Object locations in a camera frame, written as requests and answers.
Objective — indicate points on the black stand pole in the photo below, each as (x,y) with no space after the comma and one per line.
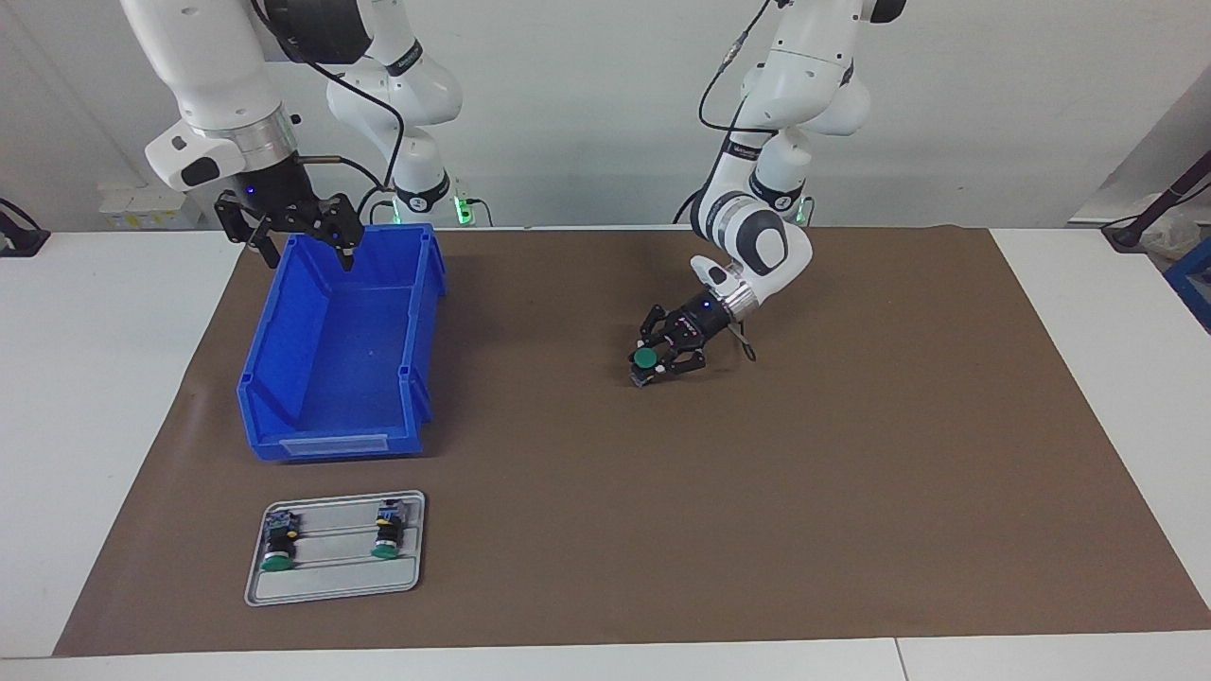
(1168,194)

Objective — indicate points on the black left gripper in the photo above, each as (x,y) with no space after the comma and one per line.
(702,319)

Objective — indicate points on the blue plastic storage bin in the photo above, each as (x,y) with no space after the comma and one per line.
(350,359)

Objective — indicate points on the grey metal tray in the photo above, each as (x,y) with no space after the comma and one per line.
(336,582)

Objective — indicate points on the green push button switch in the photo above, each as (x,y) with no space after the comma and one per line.
(388,534)
(645,357)
(278,547)

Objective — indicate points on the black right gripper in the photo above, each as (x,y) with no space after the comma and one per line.
(281,194)

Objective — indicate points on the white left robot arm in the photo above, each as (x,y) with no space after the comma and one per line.
(766,246)

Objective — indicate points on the brown table mat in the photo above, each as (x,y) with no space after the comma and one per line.
(804,492)

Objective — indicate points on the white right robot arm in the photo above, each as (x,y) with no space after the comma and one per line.
(213,66)

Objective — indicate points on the blue crate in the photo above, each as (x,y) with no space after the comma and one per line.
(1194,284)

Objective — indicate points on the white cardboard boxes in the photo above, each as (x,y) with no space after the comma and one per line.
(123,213)

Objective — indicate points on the clear plastic bag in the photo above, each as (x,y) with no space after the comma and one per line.
(1173,236)

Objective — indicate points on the green lit base connector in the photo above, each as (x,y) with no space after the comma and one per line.
(464,208)

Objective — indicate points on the black clamp mount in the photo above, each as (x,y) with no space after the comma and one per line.
(19,236)

